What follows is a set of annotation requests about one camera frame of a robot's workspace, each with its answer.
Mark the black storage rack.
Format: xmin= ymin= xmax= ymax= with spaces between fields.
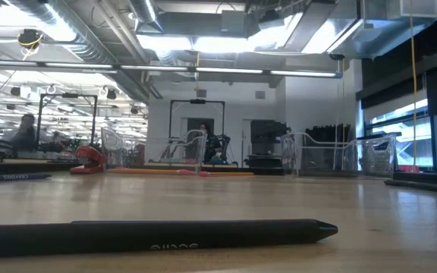
xmin=304 ymin=124 xmax=352 ymax=171

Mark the black cabinet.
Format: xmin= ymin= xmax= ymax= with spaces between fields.
xmin=249 ymin=119 xmax=288 ymax=168

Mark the black ceiling cable reel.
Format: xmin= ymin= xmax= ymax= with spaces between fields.
xmin=16 ymin=28 xmax=45 ymax=61

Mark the long ceiling light bar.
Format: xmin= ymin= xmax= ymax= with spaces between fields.
xmin=0 ymin=58 xmax=344 ymax=80

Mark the red stapler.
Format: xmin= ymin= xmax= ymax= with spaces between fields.
xmin=69 ymin=145 xmax=108 ymax=175

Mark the silver rectangular air duct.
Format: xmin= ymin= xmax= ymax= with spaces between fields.
xmin=282 ymin=0 xmax=437 ymax=60

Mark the clear plastic bin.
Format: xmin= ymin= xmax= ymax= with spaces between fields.
xmin=280 ymin=131 xmax=398 ymax=179
xmin=100 ymin=127 xmax=209 ymax=176

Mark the black pen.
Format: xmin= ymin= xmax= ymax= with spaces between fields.
xmin=384 ymin=178 xmax=437 ymax=194
xmin=0 ymin=218 xmax=339 ymax=259

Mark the person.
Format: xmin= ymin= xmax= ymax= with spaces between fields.
xmin=199 ymin=121 xmax=223 ymax=165
xmin=9 ymin=113 xmax=41 ymax=152

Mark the yellow hanging cord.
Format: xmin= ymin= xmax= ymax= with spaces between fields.
xmin=409 ymin=0 xmax=420 ymax=170

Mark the black gantry frame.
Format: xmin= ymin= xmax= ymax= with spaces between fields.
xmin=36 ymin=93 xmax=99 ymax=152
xmin=168 ymin=98 xmax=226 ymax=164

